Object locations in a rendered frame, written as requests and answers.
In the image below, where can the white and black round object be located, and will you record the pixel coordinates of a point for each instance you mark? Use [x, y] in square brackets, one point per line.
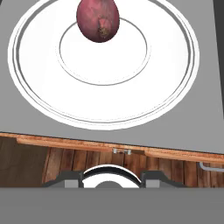
[112, 175]

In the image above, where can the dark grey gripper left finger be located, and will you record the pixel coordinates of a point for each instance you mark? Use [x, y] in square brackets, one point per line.
[68, 178]

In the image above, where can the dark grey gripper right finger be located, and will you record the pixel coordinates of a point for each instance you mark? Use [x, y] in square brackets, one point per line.
[154, 178]

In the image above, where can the dark brown wooden cupboard panel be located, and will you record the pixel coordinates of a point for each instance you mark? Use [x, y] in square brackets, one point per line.
[22, 163]

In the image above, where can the white round plate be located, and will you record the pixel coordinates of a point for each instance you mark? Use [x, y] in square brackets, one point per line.
[105, 87]

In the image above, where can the red sweet potato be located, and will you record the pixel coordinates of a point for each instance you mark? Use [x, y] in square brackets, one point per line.
[97, 22]

